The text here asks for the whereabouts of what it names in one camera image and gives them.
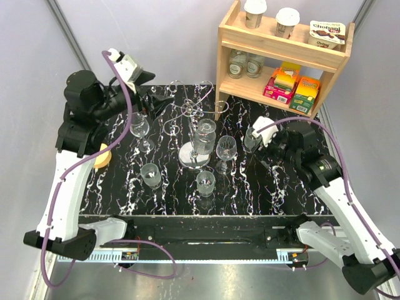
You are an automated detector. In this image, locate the ribbed stemmed glass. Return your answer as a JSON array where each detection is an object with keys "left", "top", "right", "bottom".
[
  {"left": 244, "top": 127, "right": 262, "bottom": 153},
  {"left": 193, "top": 119, "right": 216, "bottom": 155}
]

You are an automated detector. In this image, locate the purple cable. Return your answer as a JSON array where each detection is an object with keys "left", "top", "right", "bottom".
[
  {"left": 40, "top": 49, "right": 178, "bottom": 288},
  {"left": 256, "top": 117, "right": 400, "bottom": 299}
]

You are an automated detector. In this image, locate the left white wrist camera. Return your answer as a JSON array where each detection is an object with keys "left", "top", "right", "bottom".
[{"left": 108, "top": 48, "right": 143, "bottom": 94}]

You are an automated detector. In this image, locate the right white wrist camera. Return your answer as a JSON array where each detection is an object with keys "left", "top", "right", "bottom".
[{"left": 251, "top": 116, "right": 278, "bottom": 148}]

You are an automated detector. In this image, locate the pink sponge box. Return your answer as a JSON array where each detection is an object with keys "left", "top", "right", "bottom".
[{"left": 262, "top": 68, "right": 298, "bottom": 104}]

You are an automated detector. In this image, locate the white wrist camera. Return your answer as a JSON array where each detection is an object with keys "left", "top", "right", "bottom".
[
  {"left": 108, "top": 48, "right": 143, "bottom": 94},
  {"left": 251, "top": 116, "right": 278, "bottom": 148}
]

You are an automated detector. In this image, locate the ribbed glass front centre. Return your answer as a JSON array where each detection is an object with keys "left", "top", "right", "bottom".
[{"left": 196, "top": 171, "right": 216, "bottom": 197}]

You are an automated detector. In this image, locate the ribbed glass front left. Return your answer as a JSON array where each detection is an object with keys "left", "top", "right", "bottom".
[{"left": 140, "top": 163, "right": 161, "bottom": 189}]

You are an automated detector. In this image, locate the green orange sponge box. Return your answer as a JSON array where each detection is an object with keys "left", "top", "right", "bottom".
[{"left": 289, "top": 76, "right": 321, "bottom": 114}]

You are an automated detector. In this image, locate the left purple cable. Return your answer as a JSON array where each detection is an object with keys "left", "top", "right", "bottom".
[{"left": 40, "top": 49, "right": 178, "bottom": 288}]

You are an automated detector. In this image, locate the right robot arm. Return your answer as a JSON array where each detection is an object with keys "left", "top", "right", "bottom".
[{"left": 251, "top": 116, "right": 399, "bottom": 299}]

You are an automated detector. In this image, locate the clear wine glass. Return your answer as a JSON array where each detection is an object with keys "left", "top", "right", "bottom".
[
  {"left": 130, "top": 112, "right": 154, "bottom": 153},
  {"left": 216, "top": 135, "right": 237, "bottom": 175}
]

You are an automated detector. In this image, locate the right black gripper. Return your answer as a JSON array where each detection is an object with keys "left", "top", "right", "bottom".
[{"left": 250, "top": 124, "right": 301, "bottom": 168}]

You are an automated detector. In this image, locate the wooden shelf unit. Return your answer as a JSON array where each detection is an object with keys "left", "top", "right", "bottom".
[{"left": 215, "top": 1, "right": 355, "bottom": 119}]

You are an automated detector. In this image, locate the chrome wine glass rack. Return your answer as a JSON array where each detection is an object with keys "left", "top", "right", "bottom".
[{"left": 162, "top": 80, "right": 229, "bottom": 171}]

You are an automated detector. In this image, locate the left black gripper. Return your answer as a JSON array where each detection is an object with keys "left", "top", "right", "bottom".
[{"left": 93, "top": 70, "right": 175, "bottom": 121}]

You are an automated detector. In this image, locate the yellow round sponge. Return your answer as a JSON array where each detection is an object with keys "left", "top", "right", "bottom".
[{"left": 93, "top": 151, "right": 112, "bottom": 169}]

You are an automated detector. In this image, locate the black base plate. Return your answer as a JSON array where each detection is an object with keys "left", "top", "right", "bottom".
[{"left": 99, "top": 214, "right": 323, "bottom": 261}]

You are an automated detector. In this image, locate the clear wine glass left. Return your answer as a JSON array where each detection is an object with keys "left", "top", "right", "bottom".
[{"left": 130, "top": 112, "right": 154, "bottom": 153}]

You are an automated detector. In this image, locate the white paper cup left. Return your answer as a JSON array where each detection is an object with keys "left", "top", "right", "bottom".
[{"left": 244, "top": 0, "right": 267, "bottom": 29}]

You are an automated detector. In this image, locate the Chobani yogurt cup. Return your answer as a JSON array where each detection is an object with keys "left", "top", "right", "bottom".
[{"left": 308, "top": 21, "right": 346, "bottom": 49}]

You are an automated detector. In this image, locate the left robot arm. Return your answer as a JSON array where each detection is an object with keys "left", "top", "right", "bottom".
[{"left": 23, "top": 70, "right": 136, "bottom": 261}]

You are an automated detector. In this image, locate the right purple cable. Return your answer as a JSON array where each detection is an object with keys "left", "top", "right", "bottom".
[{"left": 256, "top": 117, "right": 400, "bottom": 299}]

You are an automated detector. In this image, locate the white paper cup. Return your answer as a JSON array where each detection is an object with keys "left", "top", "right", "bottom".
[
  {"left": 276, "top": 7, "right": 300, "bottom": 39},
  {"left": 244, "top": 0, "right": 267, "bottom": 29}
]

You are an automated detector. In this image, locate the white paper cup right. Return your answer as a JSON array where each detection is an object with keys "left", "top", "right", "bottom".
[{"left": 276, "top": 7, "right": 300, "bottom": 39}]

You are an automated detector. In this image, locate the clear wine glass centre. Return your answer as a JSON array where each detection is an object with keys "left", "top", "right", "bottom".
[{"left": 216, "top": 135, "right": 237, "bottom": 175}]

